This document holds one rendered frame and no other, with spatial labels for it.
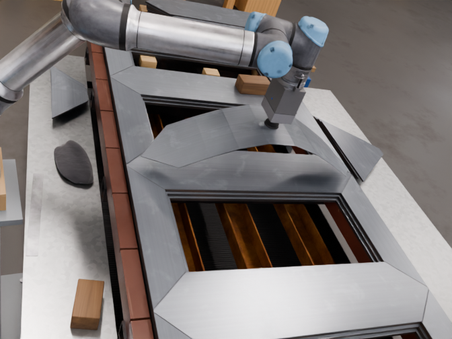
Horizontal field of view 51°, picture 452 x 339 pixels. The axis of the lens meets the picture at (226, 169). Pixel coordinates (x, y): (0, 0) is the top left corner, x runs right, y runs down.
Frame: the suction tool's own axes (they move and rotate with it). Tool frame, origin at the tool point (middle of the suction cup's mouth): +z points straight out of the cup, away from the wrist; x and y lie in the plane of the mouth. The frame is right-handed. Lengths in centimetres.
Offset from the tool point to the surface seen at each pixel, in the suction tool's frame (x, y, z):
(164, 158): 28.8, -4.3, 9.9
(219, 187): 12.5, -8.5, 15.7
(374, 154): -60, 19, 21
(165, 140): 27.6, 2.3, 9.2
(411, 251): -51, -25, 25
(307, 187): -16.4, -6.8, 15.6
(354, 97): -194, 202, 99
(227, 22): -21, 104, 15
